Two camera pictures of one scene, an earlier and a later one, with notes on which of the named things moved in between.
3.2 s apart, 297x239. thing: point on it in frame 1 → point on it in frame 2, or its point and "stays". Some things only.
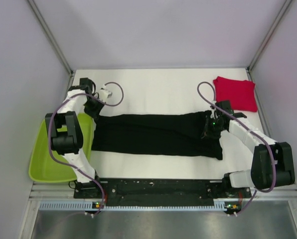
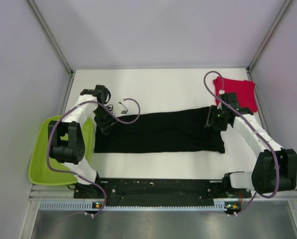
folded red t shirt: [241, 93] stays
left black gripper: [94, 114] → [104, 126]
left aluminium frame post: [47, 30] stays
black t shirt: [173, 134] stays
